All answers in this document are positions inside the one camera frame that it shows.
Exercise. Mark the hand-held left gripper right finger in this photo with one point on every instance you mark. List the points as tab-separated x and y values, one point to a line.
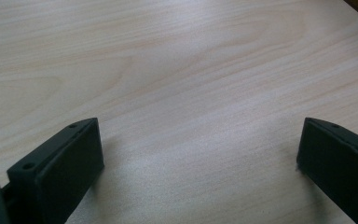
338	165

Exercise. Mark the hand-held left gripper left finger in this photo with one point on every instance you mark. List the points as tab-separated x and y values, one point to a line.
65	174

